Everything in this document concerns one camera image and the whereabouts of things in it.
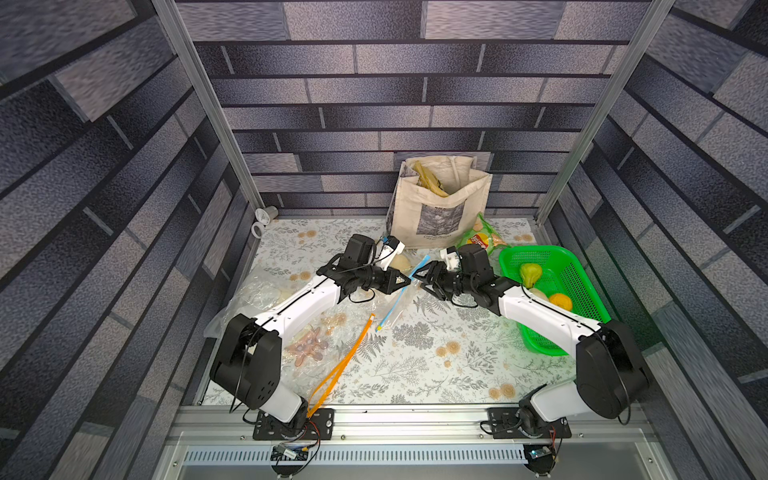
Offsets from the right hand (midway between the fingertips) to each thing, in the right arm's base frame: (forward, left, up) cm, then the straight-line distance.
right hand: (411, 277), depth 83 cm
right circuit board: (-40, -31, -20) cm, 54 cm away
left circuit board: (-40, +30, -17) cm, 53 cm away
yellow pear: (0, -46, -11) cm, 48 cm away
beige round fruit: (+3, -41, -13) cm, 43 cm away
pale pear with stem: (+14, +3, -11) cm, 18 cm away
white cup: (+36, +58, -11) cm, 69 cm away
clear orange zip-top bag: (-16, +31, -15) cm, 38 cm away
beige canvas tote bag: (+24, -4, -1) cm, 24 cm away
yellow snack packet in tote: (+32, -6, +10) cm, 34 cm away
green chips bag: (+19, -25, -4) cm, 32 cm away
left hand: (-3, 0, +2) cm, 3 cm away
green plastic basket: (+12, -53, -15) cm, 56 cm away
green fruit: (+10, -40, -13) cm, 44 cm away
